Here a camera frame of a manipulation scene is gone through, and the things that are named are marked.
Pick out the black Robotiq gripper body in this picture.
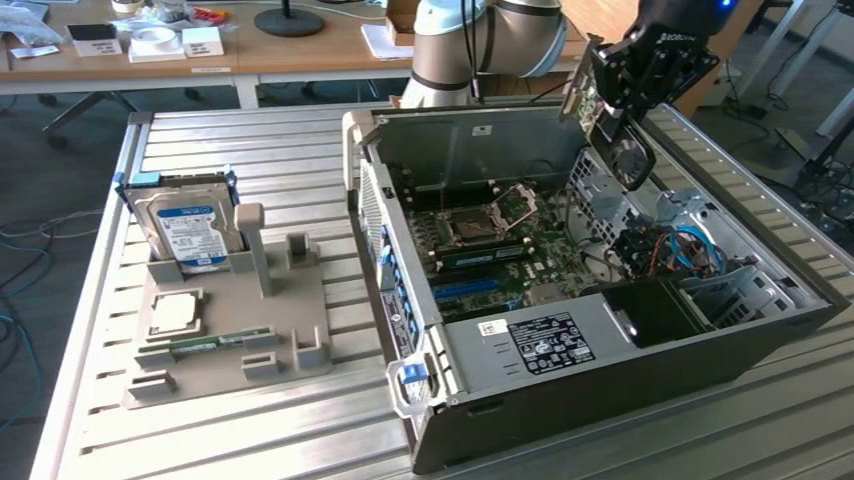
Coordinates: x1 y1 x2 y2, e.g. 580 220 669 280
625 0 739 57

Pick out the graphics card with black fan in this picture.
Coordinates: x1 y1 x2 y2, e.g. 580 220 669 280
558 32 659 193

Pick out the wooden cabinet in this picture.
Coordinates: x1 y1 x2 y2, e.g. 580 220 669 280
670 0 766 117

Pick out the metal socket cover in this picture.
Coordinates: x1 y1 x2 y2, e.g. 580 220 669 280
488 183 544 234

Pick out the cardboard box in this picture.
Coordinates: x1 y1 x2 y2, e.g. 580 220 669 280
384 0 420 36

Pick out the white paper stack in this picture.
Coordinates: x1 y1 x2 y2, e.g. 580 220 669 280
359 22 416 62

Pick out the CPU socket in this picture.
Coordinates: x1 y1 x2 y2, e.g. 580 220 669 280
442 206 510 247

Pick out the green motherboard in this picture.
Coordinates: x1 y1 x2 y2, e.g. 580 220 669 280
398 183 603 324

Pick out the green RAM stick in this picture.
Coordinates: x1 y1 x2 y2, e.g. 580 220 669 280
438 243 530 272
141 327 276 355

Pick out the metal disk bay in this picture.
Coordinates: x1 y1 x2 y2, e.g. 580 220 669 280
678 264 797 332

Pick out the blue expansion slot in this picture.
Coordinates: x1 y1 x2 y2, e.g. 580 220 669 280
431 278 502 302

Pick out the wooden desk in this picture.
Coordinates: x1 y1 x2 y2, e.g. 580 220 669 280
0 0 592 109

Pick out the black round lamp base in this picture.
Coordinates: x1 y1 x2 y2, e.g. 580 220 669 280
252 0 328 39

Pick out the grey power supply with label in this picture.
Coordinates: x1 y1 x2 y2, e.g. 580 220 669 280
442 293 637 397

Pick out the red packet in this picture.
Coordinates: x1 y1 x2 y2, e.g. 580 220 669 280
188 6 234 27

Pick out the small white box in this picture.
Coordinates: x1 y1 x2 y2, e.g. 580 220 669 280
180 25 226 59

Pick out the open black PC case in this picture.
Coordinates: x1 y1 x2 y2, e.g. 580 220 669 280
340 101 854 476

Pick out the flat white box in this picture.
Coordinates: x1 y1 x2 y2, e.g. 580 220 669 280
127 39 188 65

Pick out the white tape roll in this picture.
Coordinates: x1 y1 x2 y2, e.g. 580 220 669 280
129 26 185 53

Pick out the hard disk with blue label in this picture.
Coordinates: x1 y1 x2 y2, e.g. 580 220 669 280
113 169 250 277

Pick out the black and white box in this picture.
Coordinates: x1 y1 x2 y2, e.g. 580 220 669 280
65 23 124 58

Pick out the grey parts rack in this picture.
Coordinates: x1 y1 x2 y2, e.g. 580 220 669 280
119 201 336 412

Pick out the silver CPU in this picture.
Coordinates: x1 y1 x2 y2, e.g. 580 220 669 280
147 293 200 335

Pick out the white label card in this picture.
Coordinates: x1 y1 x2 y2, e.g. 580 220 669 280
8 44 61 60

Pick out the clear plastic bag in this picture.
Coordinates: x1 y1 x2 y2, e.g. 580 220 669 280
0 3 67 50

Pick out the white desk frame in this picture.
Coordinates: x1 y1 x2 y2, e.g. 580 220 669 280
730 0 854 139

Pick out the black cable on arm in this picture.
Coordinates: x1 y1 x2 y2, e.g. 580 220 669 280
464 0 487 105

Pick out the red wire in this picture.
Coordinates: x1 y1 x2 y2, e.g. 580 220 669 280
651 233 695 275

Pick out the blue wire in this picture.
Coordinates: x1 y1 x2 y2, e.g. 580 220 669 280
669 226 727 277

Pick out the blue case latch handle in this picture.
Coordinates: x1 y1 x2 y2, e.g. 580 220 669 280
386 349 444 418

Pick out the blue floor cable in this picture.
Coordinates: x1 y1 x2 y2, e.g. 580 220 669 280
0 234 55 434

